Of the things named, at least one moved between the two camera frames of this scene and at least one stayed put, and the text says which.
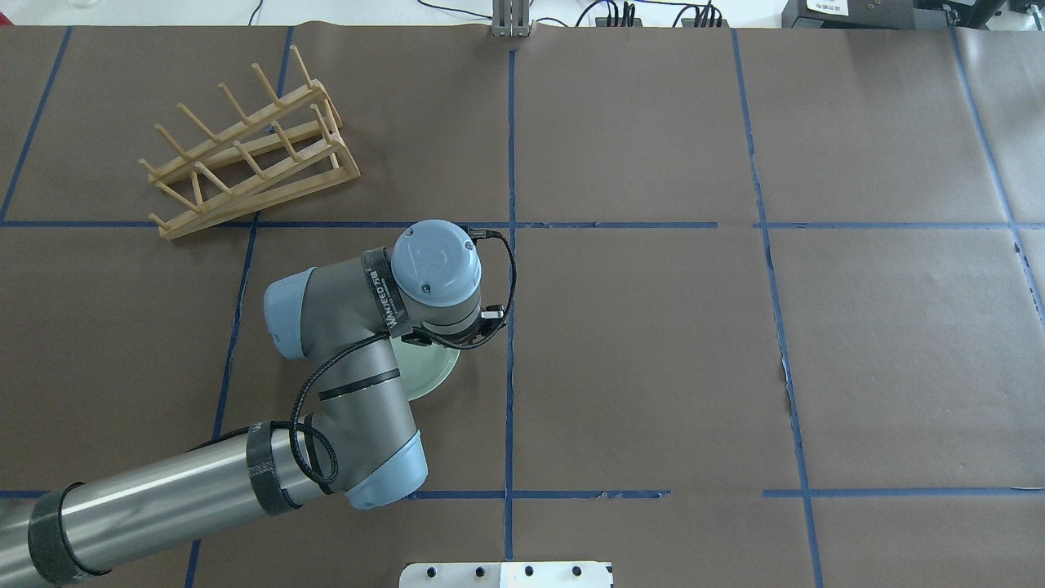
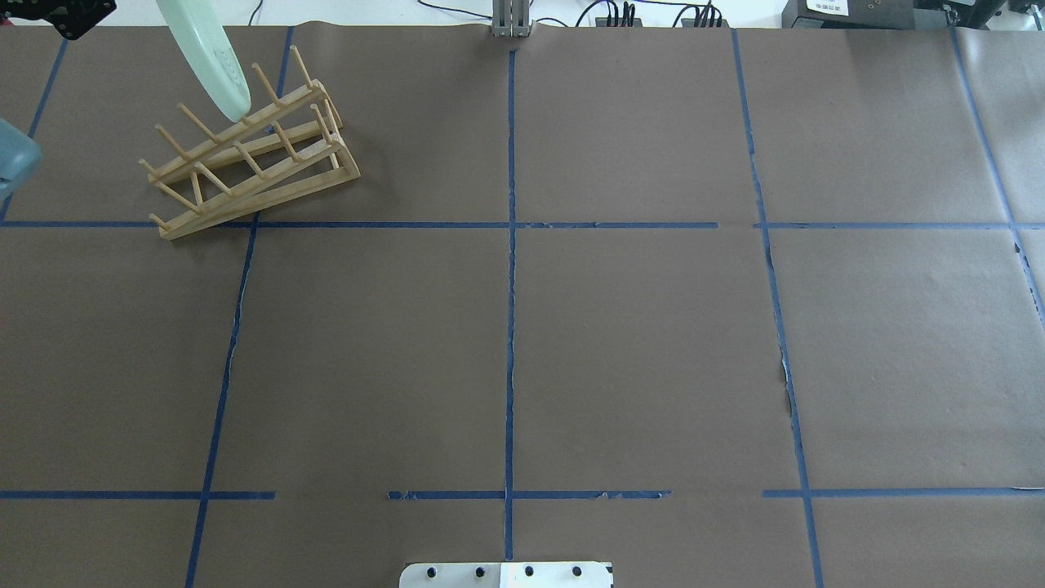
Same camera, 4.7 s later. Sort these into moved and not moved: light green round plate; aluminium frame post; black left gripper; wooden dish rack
Moved: light green round plate; black left gripper
Not moved: wooden dish rack; aluminium frame post
